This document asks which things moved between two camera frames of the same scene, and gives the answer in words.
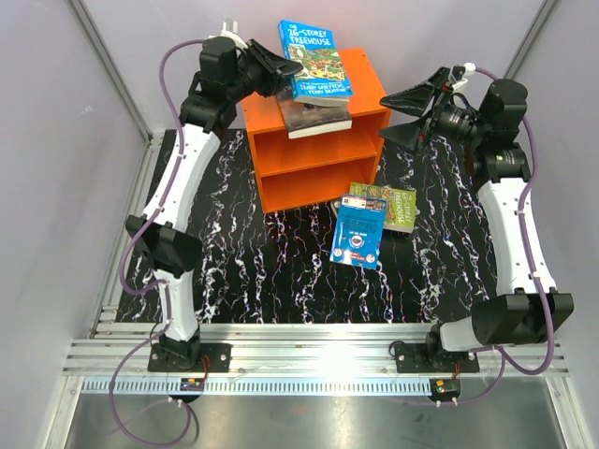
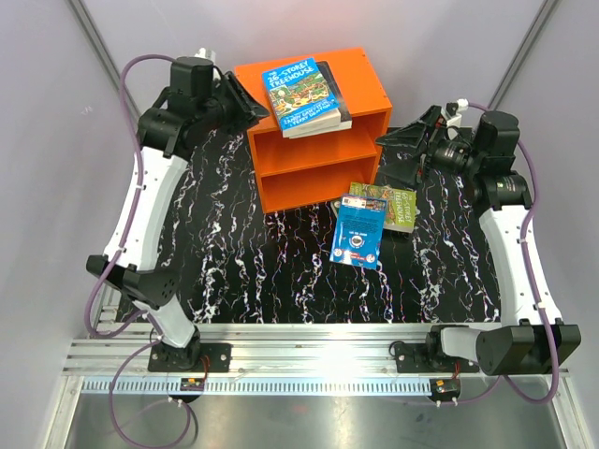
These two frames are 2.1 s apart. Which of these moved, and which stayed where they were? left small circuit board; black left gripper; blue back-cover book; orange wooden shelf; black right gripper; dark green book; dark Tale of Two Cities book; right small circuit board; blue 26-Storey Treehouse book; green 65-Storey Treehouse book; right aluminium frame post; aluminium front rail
Moved: dark Tale of Two Cities book; blue 26-Storey Treehouse book; black left gripper; black right gripper
Stayed: blue back-cover book; aluminium front rail; green 65-Storey Treehouse book; left small circuit board; dark green book; right aluminium frame post; orange wooden shelf; right small circuit board
